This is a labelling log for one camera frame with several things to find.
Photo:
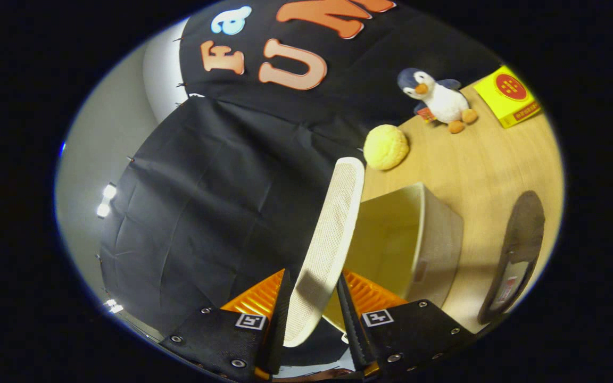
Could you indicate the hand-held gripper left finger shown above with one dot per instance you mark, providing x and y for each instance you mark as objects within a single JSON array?
[{"x": 279, "y": 330}]

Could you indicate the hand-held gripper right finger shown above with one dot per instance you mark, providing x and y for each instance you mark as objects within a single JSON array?
[{"x": 357, "y": 340}]

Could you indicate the white mesh storage box lid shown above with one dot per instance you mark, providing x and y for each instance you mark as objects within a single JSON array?
[{"x": 333, "y": 234}]

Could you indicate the beige fabric storage box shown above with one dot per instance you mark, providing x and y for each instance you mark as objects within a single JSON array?
[{"x": 434, "y": 239}]

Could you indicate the brown fuzzy shoe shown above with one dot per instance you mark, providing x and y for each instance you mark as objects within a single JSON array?
[{"x": 524, "y": 234}]

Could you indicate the yellow round plush bun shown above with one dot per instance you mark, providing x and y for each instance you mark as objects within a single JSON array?
[{"x": 386, "y": 147}]

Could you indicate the penguin plush toy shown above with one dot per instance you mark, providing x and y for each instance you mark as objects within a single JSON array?
[{"x": 442, "y": 101}]

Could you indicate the yellow book with red circle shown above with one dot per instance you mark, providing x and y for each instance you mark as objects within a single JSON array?
[{"x": 503, "y": 98}]

